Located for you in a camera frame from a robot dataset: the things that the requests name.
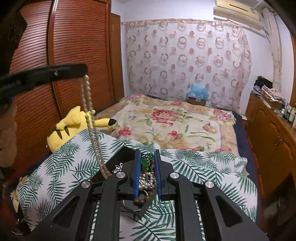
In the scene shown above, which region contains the beige bead necklace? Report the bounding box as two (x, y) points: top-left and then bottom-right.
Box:
(79, 74), (112, 180)

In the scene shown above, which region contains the white pearl necklace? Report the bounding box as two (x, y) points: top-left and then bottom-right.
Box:
(138, 171), (157, 191)

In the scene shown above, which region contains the green stone jewelry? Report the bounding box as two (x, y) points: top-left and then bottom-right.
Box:
(140, 153), (154, 172)

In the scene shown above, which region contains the black jewelry box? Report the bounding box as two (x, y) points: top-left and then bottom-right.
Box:
(91, 147), (157, 219)

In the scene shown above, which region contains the palm leaf print cloth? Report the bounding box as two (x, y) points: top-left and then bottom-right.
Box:
(11, 131), (257, 240)

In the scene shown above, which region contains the brown louvered wardrobe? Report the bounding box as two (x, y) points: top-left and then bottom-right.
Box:
(10, 1), (124, 169)

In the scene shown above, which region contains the yellow plush toy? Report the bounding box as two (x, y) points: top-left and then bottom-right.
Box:
(47, 105), (117, 153)

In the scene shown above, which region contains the wooden sideboard cabinet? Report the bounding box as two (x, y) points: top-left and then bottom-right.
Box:
(246, 94), (295, 196)

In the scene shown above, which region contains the floral bed blanket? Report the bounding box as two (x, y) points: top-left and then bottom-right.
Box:
(96, 93), (239, 156)

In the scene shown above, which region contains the blue plush toy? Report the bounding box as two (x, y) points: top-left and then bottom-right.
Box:
(187, 84), (209, 100)

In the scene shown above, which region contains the stack of folded clothes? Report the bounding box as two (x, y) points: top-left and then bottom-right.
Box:
(252, 76), (285, 109)

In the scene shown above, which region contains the circle pattern curtain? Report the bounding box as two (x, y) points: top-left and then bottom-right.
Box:
(125, 19), (251, 111)

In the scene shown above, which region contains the dark wooden bead bracelet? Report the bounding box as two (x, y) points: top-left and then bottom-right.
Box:
(133, 190), (156, 205)

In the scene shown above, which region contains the wall air conditioner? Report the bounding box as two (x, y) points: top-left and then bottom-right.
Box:
(213, 0), (263, 31)

